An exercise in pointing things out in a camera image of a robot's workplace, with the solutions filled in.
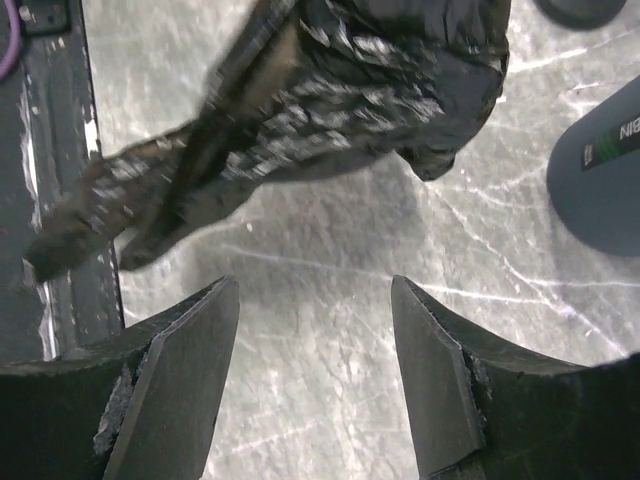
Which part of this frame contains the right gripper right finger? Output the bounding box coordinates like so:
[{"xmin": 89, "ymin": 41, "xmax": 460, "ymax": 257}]
[{"xmin": 391, "ymin": 275, "xmax": 639, "ymax": 479}]

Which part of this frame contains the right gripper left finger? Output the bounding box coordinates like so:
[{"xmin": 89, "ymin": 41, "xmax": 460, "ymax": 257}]
[{"xmin": 1, "ymin": 275, "xmax": 239, "ymax": 479}]

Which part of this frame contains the black plastic trash bag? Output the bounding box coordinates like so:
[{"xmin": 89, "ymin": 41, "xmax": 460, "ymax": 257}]
[{"xmin": 23, "ymin": 1, "xmax": 512, "ymax": 285}]

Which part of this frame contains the dark blue trash bin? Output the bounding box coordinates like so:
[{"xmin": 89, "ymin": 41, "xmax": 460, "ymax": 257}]
[{"xmin": 546, "ymin": 78, "xmax": 640, "ymax": 257}]

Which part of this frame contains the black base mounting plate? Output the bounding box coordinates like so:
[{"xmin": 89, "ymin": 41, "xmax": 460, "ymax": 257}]
[{"xmin": 1, "ymin": 1, "xmax": 124, "ymax": 364}]

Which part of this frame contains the black stand of pink microphone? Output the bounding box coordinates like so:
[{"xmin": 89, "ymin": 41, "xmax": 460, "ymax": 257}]
[{"xmin": 534, "ymin": 0, "xmax": 627, "ymax": 31}]

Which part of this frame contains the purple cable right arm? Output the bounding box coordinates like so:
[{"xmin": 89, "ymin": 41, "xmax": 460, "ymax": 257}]
[{"xmin": 0, "ymin": 0, "xmax": 24, "ymax": 81}]

